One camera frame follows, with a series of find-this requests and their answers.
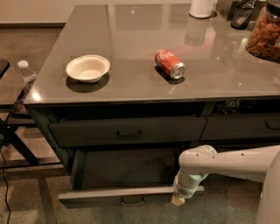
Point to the glass jar of snacks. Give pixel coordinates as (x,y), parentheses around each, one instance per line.
(264,40)

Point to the white cylindrical container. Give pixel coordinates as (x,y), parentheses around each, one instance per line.
(201,8)

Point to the dark side table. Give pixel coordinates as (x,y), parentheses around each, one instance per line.
(14,119)

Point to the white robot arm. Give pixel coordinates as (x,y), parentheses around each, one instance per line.
(258,164)

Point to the clear plastic water bottle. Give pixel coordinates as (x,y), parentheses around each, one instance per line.
(29,76)

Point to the white paper bowl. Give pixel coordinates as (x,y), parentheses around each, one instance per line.
(88,68)

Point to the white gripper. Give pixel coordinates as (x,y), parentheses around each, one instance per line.
(182,188)

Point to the red cola can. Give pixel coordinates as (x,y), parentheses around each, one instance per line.
(170,64)

